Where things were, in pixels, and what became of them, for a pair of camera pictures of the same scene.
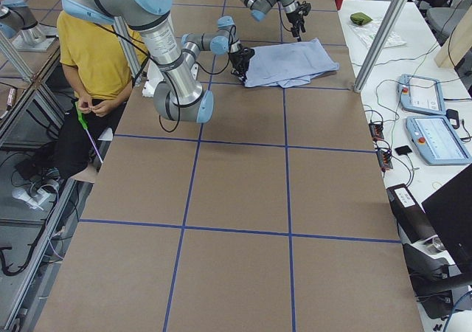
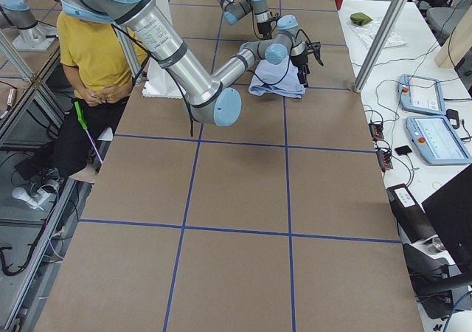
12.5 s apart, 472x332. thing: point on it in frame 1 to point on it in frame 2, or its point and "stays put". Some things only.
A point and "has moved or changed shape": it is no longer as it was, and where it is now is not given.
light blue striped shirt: (287, 64) has moved or changed shape
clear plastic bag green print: (368, 32) stays put
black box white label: (414, 223) stays put
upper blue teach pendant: (421, 94) stays put
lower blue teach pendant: (437, 139) stays put
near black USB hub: (383, 158) stays put
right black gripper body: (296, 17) to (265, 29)
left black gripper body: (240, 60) to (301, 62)
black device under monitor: (434, 281) stays put
